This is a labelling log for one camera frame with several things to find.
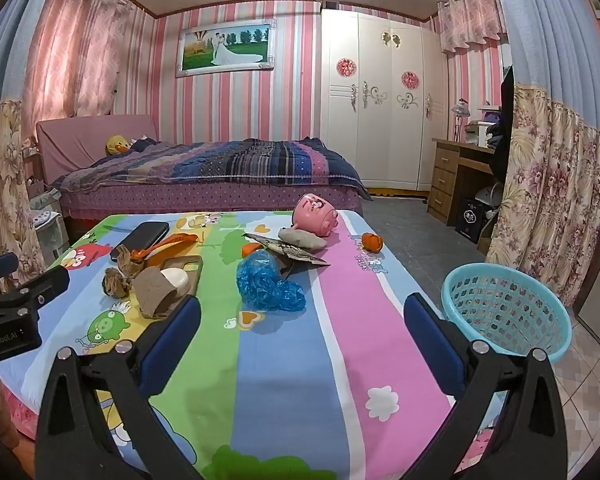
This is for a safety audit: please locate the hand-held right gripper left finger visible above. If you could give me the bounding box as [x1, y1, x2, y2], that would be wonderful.
[35, 295, 206, 480]

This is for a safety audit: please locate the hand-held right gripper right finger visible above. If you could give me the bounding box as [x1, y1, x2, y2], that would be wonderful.
[400, 292, 568, 480]

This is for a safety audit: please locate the brown cardboard piece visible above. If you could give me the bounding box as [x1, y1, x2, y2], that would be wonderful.
[131, 266, 191, 320]

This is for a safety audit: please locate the white rounded lump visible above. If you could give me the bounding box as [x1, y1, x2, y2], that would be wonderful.
[160, 267, 190, 293]

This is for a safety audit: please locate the brown paper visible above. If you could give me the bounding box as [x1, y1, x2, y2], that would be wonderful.
[102, 267, 133, 300]
[117, 245, 148, 278]

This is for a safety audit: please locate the blue plastic bag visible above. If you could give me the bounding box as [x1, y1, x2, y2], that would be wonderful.
[236, 250, 307, 313]

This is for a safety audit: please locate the blue plastic basket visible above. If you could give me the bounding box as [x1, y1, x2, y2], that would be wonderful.
[441, 262, 573, 365]

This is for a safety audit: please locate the grey patterned snack packet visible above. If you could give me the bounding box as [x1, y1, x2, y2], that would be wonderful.
[242, 232, 331, 278]

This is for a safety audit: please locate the grey cloth lump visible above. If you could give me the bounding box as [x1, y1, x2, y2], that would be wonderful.
[278, 227, 328, 251]

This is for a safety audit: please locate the black wallet case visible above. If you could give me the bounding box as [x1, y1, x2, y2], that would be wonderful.
[110, 221, 171, 263]

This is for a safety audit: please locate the blue floral curtain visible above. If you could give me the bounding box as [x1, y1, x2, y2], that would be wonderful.
[0, 0, 66, 296]
[485, 0, 600, 311]

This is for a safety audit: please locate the cartoon printed bed sheet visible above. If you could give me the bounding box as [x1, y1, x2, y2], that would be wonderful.
[0, 210, 486, 480]

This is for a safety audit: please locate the black paper bag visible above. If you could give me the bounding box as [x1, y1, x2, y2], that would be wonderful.
[455, 196, 486, 244]

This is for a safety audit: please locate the pink bed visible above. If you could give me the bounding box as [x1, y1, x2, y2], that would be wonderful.
[35, 114, 373, 231]

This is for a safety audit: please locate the white round appliance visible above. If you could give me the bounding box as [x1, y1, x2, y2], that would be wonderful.
[472, 182, 503, 211]

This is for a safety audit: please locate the wooden desk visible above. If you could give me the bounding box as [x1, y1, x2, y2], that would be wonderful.
[427, 137, 506, 226]

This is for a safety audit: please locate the pink piggy bank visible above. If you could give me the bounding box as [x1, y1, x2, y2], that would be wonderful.
[292, 193, 338, 237]

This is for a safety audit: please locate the striped patchwork quilt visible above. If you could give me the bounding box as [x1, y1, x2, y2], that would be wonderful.
[52, 137, 373, 201]

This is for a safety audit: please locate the white box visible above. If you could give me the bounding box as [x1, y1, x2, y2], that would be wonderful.
[464, 121, 491, 147]

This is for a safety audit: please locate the white wardrobe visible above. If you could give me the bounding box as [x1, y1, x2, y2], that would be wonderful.
[320, 8, 448, 193]

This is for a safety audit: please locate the black hanging clothing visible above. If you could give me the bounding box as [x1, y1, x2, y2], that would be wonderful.
[490, 67, 516, 181]

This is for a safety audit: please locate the pink window curtain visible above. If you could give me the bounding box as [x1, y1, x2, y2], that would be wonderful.
[22, 0, 136, 136]

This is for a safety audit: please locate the desk lamp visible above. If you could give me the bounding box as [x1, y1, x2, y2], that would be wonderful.
[450, 98, 470, 142]

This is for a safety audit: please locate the framed wedding picture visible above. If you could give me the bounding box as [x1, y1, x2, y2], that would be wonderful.
[175, 18, 277, 78]

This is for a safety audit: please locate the pink short valance curtain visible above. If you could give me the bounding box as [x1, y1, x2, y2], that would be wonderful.
[437, 0, 506, 53]

